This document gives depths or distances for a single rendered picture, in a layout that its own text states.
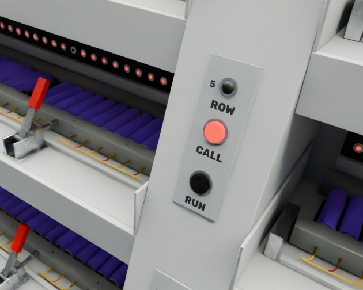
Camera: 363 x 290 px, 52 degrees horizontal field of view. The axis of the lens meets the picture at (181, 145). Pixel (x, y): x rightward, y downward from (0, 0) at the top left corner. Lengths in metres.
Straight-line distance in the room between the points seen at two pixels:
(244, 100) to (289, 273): 0.16
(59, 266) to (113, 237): 0.19
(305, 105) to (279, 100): 0.02
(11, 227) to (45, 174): 0.19
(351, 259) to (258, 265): 0.08
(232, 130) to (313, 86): 0.06
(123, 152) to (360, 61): 0.26
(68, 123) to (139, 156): 0.11
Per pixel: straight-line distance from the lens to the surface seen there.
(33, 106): 0.45
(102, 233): 0.38
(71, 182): 0.41
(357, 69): 0.26
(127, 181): 0.40
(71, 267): 0.54
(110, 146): 0.43
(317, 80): 0.27
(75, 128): 0.46
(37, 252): 0.56
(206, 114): 0.28
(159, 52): 0.31
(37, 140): 0.46
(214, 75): 0.28
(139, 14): 0.32
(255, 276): 0.34
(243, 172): 0.28
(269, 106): 0.27
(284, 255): 0.36
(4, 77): 0.61
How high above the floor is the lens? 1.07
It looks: 18 degrees down
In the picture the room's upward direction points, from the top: 15 degrees clockwise
